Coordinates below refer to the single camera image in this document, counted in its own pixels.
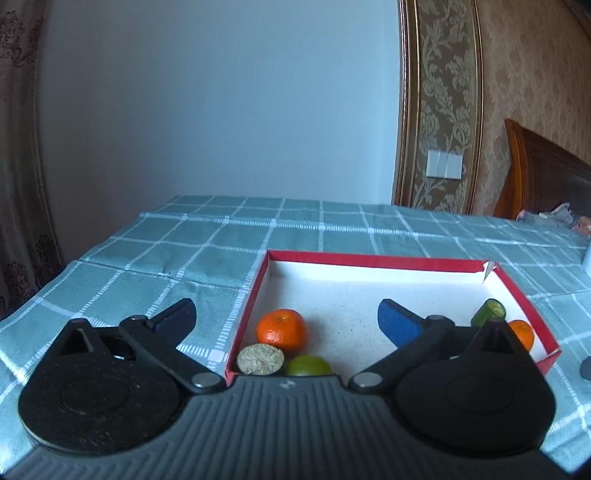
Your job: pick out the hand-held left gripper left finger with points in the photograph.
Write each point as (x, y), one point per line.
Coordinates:
(178, 318)

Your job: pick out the small orange mandarin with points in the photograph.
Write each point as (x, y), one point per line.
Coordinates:
(522, 333)

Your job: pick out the patterned curtain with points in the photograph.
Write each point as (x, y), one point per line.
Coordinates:
(23, 161)

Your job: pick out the red cardboard box tray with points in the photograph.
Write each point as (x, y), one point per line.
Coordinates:
(369, 295)

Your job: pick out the bright green lime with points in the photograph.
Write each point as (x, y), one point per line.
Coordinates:
(308, 366)

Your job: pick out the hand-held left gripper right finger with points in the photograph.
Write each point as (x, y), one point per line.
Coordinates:
(398, 322)

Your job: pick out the floral bedding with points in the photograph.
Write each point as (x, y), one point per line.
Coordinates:
(558, 216)

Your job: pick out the white wall switch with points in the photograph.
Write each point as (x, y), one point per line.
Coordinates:
(444, 164)

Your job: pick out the long green cucumber piece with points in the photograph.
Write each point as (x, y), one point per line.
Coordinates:
(487, 311)

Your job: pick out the wooden bed headboard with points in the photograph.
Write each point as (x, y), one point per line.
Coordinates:
(545, 180)

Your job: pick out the grey rounded object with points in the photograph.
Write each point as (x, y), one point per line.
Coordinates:
(587, 368)

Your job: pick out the green checkered tablecloth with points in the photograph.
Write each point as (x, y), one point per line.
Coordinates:
(161, 249)

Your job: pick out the large orange mandarin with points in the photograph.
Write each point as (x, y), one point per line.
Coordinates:
(281, 329)

